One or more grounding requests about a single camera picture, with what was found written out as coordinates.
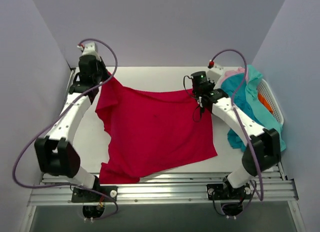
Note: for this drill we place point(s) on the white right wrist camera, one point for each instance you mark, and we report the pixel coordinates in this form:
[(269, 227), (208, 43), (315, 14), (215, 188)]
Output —
[(214, 71)]

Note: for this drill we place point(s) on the aluminium frame rail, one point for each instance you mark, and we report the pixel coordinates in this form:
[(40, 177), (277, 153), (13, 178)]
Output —
[(188, 184)]

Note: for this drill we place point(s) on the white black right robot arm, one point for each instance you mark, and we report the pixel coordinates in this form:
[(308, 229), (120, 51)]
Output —
[(263, 149)]

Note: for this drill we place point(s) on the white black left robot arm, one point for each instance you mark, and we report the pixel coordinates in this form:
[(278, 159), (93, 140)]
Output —
[(55, 152)]

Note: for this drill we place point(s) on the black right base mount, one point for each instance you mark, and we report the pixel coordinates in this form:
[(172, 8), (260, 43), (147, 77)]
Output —
[(218, 191)]

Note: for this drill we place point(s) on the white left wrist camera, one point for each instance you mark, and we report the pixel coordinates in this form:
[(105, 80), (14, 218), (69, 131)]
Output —
[(89, 48)]

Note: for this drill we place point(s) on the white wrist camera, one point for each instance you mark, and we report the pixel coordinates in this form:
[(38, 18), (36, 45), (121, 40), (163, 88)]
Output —
[(214, 71), (89, 48)]

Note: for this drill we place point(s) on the light teal t shirt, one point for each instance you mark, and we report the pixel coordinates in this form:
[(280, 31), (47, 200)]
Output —
[(261, 113)]

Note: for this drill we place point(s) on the white perforated laundry basket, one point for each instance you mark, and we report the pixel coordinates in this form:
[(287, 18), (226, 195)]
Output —
[(266, 91)]

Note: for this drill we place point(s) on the orange t shirt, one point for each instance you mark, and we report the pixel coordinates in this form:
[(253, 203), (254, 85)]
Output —
[(263, 100)]

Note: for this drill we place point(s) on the pink t shirt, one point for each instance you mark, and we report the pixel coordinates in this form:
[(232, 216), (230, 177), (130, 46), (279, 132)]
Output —
[(230, 73)]

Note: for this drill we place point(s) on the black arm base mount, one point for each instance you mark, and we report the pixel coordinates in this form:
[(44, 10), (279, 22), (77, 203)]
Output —
[(85, 196)]

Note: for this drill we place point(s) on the blue t shirt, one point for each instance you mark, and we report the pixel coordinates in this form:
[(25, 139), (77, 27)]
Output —
[(229, 85)]

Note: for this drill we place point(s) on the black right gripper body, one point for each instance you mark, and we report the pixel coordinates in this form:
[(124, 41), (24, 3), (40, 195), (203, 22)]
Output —
[(197, 92)]

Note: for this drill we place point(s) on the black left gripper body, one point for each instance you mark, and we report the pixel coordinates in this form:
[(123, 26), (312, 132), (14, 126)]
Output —
[(100, 67)]

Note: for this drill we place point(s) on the red t shirt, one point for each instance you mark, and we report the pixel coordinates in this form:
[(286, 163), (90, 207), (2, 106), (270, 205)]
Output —
[(151, 132)]

